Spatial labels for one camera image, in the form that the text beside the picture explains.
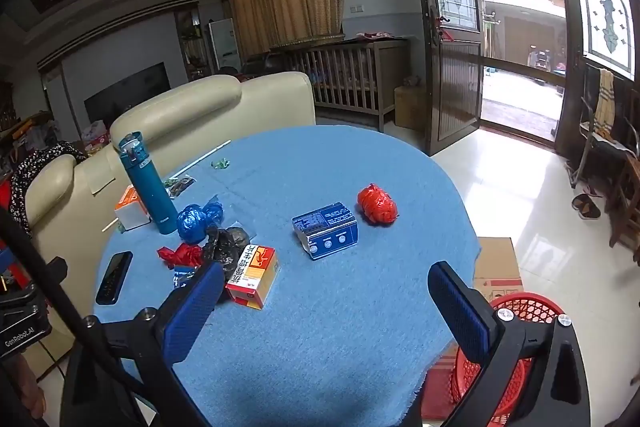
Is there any black crumpled plastic bag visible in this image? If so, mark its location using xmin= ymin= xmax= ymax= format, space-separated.
xmin=202 ymin=225 xmax=250 ymax=281

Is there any red plastic bag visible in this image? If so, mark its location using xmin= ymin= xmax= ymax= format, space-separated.
xmin=357 ymin=183 xmax=398 ymax=225

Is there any brown cardboard box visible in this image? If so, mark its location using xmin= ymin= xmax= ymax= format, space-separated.
xmin=473 ymin=237 xmax=524 ymax=303

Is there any cream leather sofa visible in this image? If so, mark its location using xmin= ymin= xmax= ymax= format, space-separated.
xmin=25 ymin=72 xmax=316 ymax=315

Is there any teal thermos bottle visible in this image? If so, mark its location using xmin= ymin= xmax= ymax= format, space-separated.
xmin=118 ymin=131 xmax=178 ymax=235

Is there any white air conditioner unit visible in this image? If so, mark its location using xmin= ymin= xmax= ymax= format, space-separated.
xmin=208 ymin=18 xmax=242 ymax=72

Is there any brown sandal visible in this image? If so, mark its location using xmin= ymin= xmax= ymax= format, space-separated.
xmin=572 ymin=193 xmax=601 ymax=220

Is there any brown wooden door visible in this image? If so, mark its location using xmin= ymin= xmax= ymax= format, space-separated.
xmin=421 ymin=0 xmax=484 ymax=156

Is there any dark snack packet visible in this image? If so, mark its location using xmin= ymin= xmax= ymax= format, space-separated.
xmin=164 ymin=174 xmax=195 ymax=199

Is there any blue cardboard box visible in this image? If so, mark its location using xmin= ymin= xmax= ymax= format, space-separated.
xmin=292 ymin=202 xmax=359 ymax=260

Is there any red plastic waste basket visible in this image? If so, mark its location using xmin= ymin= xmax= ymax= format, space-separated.
xmin=451 ymin=293 xmax=564 ymax=426

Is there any blue round tablecloth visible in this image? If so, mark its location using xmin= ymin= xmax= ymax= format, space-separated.
xmin=92 ymin=124 xmax=483 ymax=427

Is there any orange white tissue box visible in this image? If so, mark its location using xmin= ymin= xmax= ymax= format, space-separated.
xmin=114 ymin=184 xmax=151 ymax=231

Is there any metal folding chair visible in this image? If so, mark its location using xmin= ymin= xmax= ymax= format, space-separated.
xmin=570 ymin=65 xmax=639 ymax=188

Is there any red crumpled wrapper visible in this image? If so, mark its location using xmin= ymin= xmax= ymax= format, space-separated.
xmin=157 ymin=243 xmax=203 ymax=269

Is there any green candy wrapper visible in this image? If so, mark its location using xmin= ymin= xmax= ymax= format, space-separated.
xmin=210 ymin=158 xmax=230 ymax=170

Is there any blue plastic bag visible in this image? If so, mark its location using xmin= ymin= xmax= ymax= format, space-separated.
xmin=177 ymin=199 xmax=224 ymax=245

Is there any black smartphone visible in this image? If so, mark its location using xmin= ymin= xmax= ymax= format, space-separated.
xmin=96 ymin=251 xmax=134 ymax=306

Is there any red yellow medicine box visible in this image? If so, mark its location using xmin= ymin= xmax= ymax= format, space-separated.
xmin=226 ymin=244 xmax=280 ymax=310

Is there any black white patterned garment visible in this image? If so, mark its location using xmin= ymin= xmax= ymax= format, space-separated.
xmin=8 ymin=141 xmax=88 ymax=236

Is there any black television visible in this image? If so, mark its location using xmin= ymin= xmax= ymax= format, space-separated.
xmin=85 ymin=63 xmax=170 ymax=128

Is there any wooden slatted cabinet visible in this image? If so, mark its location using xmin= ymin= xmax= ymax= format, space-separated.
xmin=276 ymin=38 xmax=411 ymax=131

